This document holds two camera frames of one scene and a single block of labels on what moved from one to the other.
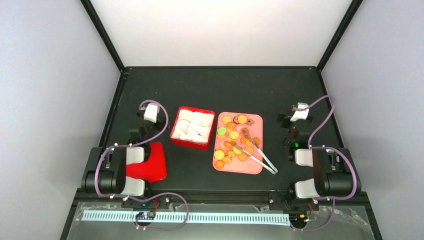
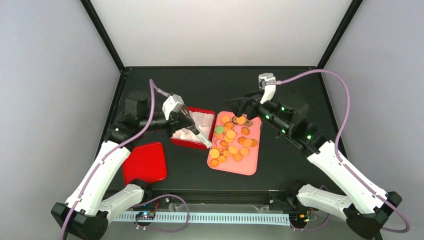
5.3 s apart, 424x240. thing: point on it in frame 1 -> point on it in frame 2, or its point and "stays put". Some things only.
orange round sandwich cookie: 226,119 stays put
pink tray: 238,145 stays put
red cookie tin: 193,127 stays put
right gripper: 283,117 -> 250,100
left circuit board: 145,215 stays put
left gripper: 159,126 -> 176,120
